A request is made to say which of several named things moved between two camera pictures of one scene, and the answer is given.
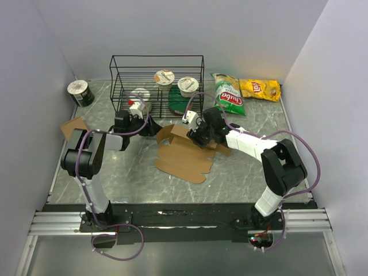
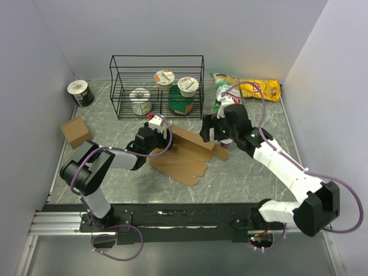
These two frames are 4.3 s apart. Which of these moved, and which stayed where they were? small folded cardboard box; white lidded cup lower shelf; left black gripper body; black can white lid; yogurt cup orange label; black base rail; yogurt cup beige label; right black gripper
Moved: left black gripper body; right black gripper
Stayed: white lidded cup lower shelf; black base rail; black can white lid; small folded cardboard box; yogurt cup beige label; yogurt cup orange label
